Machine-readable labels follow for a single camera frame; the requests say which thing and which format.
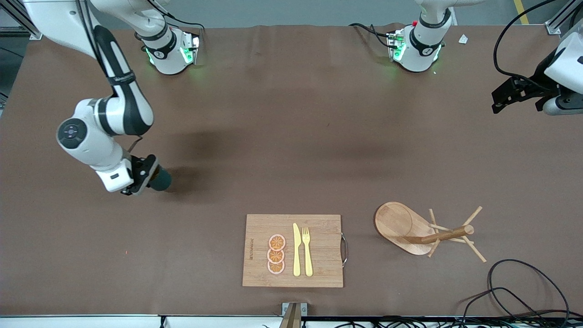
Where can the wooden cup rack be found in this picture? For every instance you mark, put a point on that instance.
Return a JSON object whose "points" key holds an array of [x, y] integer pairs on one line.
{"points": [[396, 223]]}

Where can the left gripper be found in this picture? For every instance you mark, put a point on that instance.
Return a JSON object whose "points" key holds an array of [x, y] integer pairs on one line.
{"points": [[540, 84]]}

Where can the yellow plastic fork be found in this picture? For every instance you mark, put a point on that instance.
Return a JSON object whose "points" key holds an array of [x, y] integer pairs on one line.
{"points": [[307, 255]]}

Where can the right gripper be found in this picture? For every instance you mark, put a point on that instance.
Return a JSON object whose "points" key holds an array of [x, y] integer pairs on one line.
{"points": [[159, 178]]}

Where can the orange slice toy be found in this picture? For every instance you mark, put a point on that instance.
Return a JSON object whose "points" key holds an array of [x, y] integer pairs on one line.
{"points": [[275, 267], [275, 255], [277, 242]]}

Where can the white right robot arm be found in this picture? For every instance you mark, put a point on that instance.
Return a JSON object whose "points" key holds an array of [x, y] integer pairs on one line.
{"points": [[123, 109]]}

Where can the small white paper scrap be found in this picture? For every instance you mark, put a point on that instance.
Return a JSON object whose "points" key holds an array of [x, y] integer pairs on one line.
{"points": [[463, 39]]}

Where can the teal cup with yellow inside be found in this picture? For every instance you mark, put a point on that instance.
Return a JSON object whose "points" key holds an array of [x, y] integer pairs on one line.
{"points": [[160, 180]]}

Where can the bamboo cutting board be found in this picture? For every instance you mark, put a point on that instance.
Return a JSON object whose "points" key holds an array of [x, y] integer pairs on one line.
{"points": [[319, 250]]}

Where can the aluminium camera post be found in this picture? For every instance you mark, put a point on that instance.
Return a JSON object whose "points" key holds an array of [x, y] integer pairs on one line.
{"points": [[293, 316]]}

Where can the yellow plastic knife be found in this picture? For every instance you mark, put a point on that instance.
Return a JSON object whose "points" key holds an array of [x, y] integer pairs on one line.
{"points": [[296, 250]]}

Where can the white workbench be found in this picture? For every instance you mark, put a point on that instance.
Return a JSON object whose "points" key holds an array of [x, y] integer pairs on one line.
{"points": [[91, 322]]}

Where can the brown table cover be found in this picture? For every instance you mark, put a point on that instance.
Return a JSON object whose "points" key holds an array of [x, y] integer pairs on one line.
{"points": [[273, 136]]}

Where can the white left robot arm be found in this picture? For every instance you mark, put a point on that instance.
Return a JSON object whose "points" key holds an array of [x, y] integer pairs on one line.
{"points": [[421, 50]]}

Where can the aluminium frame profile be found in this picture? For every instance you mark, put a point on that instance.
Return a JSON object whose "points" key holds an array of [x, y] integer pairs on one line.
{"points": [[32, 32], [558, 20]]}

